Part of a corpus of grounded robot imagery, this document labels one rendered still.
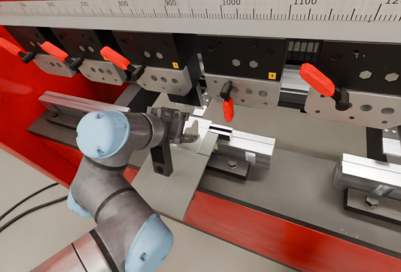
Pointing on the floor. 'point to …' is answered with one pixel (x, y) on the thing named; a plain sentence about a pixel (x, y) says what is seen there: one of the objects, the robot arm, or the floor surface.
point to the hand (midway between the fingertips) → (187, 135)
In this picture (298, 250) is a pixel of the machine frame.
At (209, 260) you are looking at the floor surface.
